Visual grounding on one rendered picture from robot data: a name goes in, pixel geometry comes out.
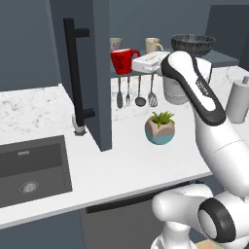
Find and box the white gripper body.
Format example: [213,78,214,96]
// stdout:
[130,52,169,75]

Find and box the beige mug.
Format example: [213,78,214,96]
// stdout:
[109,37,124,53]
[144,37,164,55]

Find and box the potted green plant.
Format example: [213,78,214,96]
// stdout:
[144,110,177,146]

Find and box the black cupboard door handle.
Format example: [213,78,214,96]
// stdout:
[62,18,96,128]

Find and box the dark grey cupboard door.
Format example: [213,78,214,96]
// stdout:
[48,0,114,153]

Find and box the silver tap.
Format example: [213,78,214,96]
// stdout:
[71,112,88,137]

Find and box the grey dishwasher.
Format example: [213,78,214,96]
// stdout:
[79,181,212,249]

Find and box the dark grey sink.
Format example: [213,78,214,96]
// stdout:
[0,134,74,209]

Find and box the hanging grey ladle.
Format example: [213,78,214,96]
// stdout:
[134,75,147,108]

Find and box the dark grey wall cupboard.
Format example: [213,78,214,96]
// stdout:
[204,4,249,71]
[0,0,62,92]

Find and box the dark grey base cupboard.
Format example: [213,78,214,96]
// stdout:
[0,209,87,249]

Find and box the hanging grey slotted turner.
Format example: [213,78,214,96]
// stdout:
[147,74,160,109]

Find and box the black dishwasher handle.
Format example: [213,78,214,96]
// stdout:
[85,182,202,214]

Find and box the hanging grey fork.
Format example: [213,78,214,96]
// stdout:
[124,76,132,107]

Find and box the red mug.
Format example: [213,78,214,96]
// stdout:
[110,48,141,76]

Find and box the grey cylinder with knob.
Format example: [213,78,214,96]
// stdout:
[225,75,249,125]

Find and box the hanging grey spatula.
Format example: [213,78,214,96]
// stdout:
[116,77,125,110]

